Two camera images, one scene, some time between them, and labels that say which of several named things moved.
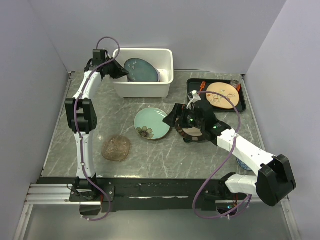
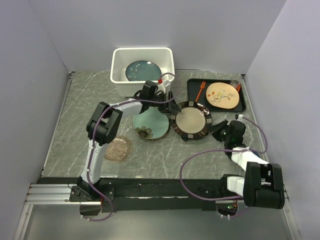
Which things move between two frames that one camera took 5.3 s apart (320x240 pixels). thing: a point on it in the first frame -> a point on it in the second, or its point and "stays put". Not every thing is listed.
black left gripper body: x=111 y=69 -> x=162 y=107
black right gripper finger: x=173 y=119 -> x=219 y=130
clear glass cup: x=234 y=83 stays put
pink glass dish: x=116 y=148 stays put
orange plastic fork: x=202 y=85 stays put
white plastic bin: x=163 y=57 stays put
